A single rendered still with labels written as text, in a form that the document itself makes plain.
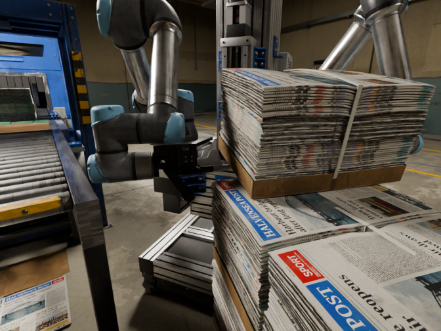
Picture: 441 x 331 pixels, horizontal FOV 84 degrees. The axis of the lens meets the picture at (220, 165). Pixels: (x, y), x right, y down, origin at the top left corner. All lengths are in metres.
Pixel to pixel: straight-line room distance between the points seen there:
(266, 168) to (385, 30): 0.59
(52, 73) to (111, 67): 5.52
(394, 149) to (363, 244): 0.30
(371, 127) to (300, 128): 0.16
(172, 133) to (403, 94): 0.49
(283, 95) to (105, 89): 9.23
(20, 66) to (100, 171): 3.67
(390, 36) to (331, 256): 0.69
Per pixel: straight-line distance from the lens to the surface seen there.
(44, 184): 0.84
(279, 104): 0.45
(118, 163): 0.65
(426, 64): 7.20
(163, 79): 0.68
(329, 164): 0.57
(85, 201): 0.64
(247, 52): 1.12
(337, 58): 1.08
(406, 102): 0.62
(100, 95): 9.54
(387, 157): 0.67
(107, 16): 0.87
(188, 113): 1.15
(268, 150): 0.47
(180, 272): 1.29
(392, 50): 0.91
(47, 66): 4.27
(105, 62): 9.65
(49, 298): 1.70
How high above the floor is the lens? 1.04
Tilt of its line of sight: 17 degrees down
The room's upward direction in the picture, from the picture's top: straight up
